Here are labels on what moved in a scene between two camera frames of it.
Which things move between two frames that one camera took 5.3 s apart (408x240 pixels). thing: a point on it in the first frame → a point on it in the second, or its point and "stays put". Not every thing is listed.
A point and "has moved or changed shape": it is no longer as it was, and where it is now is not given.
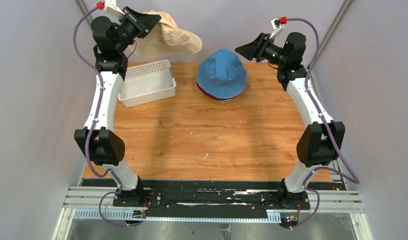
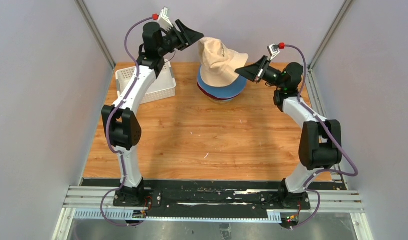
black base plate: (163, 197) stays put
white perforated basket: (148, 82) stays put
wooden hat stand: (221, 101) stays put
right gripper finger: (254, 50) → (255, 72)
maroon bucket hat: (211, 96) stays put
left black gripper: (142, 23) → (187, 37)
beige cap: (165, 39) has moved or changed shape
